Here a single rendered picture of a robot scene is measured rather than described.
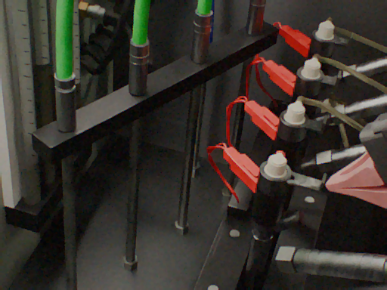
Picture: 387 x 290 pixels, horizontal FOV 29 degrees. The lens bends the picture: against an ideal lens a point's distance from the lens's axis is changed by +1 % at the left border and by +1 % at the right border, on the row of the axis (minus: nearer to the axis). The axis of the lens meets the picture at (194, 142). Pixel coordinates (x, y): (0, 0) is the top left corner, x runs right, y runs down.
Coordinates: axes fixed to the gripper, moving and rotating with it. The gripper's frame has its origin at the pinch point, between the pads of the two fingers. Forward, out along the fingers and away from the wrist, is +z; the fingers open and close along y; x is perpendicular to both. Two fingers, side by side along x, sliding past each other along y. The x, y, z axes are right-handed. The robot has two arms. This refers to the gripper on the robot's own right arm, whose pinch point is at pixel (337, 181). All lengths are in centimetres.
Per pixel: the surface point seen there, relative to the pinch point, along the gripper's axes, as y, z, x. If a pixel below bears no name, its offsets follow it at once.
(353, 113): 0.2, 5.3, -14.6
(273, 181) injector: 2.8, 3.8, 2.7
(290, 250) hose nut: 0.4, -1.2, 10.5
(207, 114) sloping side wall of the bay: 3.3, 33.7, -25.3
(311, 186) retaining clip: 0.6, 2.0, 0.9
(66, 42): 22.1, 11.7, 6.7
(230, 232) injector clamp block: -3.2, 16.7, -1.5
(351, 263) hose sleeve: -0.8, -6.6, 11.6
